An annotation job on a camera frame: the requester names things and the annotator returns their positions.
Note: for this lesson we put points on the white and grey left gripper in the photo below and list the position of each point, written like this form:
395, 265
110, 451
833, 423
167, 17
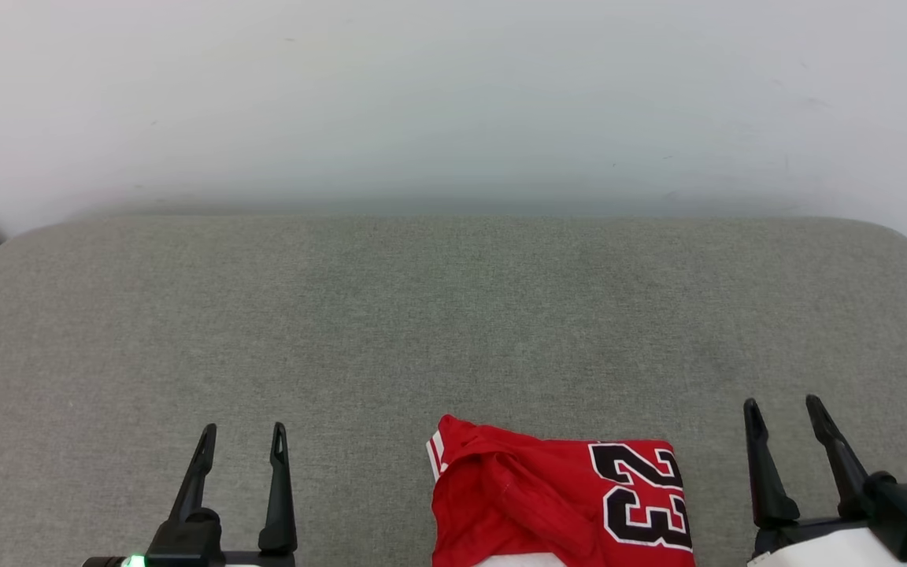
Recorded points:
260, 559

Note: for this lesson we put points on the white and grey right gripper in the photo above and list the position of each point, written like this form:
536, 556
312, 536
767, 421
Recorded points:
823, 547

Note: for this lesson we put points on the red Bulls 23 jersey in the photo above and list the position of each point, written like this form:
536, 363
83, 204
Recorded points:
524, 504

